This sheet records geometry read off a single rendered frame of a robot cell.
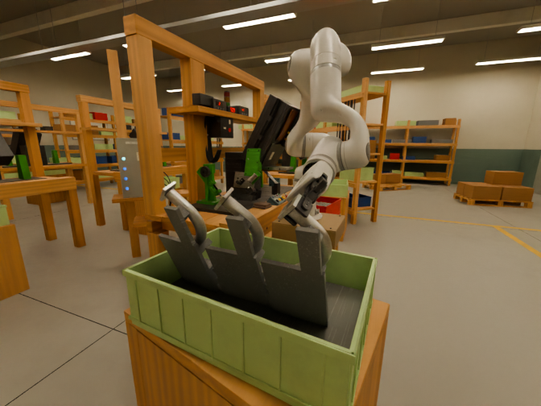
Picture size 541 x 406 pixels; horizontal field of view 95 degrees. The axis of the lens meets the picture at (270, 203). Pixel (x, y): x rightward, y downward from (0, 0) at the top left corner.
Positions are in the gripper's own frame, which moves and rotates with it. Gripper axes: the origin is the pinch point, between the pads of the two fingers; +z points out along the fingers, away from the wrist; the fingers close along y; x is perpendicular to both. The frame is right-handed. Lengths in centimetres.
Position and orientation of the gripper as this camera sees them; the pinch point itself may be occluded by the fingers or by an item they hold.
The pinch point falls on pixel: (298, 211)
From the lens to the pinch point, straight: 51.7
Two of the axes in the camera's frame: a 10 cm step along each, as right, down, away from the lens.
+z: -4.0, 5.7, -7.2
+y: 5.2, -5.0, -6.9
